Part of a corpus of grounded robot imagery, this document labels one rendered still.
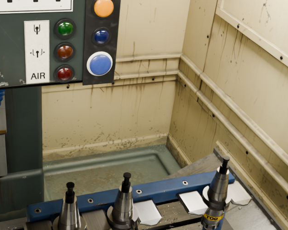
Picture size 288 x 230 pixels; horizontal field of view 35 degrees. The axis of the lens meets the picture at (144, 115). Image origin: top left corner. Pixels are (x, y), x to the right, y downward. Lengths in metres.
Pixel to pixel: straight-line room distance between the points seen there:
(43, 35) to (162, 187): 0.53
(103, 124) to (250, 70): 0.75
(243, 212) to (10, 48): 1.17
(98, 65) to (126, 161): 1.51
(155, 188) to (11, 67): 0.51
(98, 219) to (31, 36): 0.47
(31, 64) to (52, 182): 1.41
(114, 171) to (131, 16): 0.69
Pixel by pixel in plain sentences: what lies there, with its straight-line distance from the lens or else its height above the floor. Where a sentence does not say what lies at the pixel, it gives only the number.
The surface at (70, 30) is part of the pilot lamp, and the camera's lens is 0.59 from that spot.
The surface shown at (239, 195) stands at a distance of 1.06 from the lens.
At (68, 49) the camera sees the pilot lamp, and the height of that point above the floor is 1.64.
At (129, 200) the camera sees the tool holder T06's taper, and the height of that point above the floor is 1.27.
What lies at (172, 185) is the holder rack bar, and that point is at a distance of 1.02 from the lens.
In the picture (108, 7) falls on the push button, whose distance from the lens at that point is 0.59.
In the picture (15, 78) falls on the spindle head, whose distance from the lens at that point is 0.61.
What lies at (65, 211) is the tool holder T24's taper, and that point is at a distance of 0.87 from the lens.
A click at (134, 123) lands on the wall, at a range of 2.06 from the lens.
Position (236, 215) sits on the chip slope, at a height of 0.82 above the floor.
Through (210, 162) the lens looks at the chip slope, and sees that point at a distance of 1.77.
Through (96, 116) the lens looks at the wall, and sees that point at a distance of 1.97.
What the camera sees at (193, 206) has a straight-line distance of 1.00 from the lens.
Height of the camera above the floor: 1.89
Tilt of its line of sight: 32 degrees down
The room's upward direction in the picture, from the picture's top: 7 degrees clockwise
